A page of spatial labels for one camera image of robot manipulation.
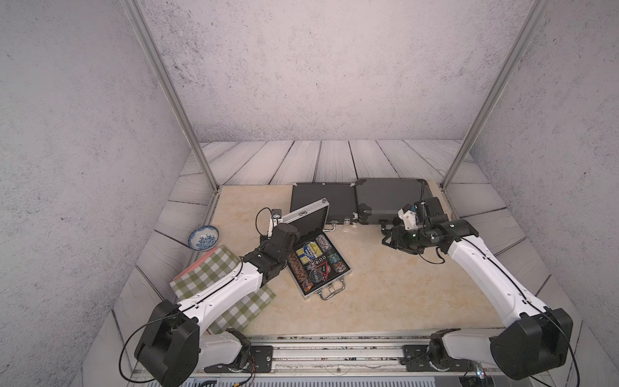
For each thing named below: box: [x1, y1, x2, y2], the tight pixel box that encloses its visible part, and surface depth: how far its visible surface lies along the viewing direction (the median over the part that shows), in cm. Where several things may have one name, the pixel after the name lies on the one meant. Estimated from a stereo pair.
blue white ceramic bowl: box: [187, 225, 220, 252], surface depth 101 cm
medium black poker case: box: [290, 182, 359, 225], surface depth 113 cm
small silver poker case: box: [281, 198, 352, 301], surface depth 92 cm
